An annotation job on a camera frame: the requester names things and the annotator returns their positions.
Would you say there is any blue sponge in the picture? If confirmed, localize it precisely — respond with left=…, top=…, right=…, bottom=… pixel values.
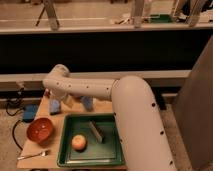
left=49, top=99, right=61, bottom=115

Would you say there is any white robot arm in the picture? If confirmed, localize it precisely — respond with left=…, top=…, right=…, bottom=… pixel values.
left=43, top=64, right=177, bottom=171

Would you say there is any green plastic tray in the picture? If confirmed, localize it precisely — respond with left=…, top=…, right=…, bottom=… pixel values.
left=57, top=113, right=125, bottom=168

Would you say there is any blue plastic cup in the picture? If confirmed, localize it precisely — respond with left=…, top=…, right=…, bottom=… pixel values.
left=81, top=96, right=93, bottom=111

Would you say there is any blue box on floor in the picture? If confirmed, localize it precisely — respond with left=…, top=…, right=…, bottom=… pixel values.
left=22, top=105, right=38, bottom=123

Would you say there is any orange bowl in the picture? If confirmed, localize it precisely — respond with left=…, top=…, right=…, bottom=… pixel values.
left=26, top=118, right=54, bottom=144

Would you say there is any grey brush block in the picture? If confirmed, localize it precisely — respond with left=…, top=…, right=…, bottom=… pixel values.
left=89, top=121, right=105, bottom=143

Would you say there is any yellow red apple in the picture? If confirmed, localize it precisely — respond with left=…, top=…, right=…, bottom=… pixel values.
left=71, top=135, right=87, bottom=151

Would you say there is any silver fork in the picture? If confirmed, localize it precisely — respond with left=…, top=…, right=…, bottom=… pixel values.
left=17, top=150, right=49, bottom=160

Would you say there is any green object in background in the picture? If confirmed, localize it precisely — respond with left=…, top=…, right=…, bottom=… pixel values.
left=150, top=14, right=172, bottom=23

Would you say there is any black cable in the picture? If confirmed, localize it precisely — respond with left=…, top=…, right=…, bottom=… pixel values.
left=5, top=96, right=26, bottom=151

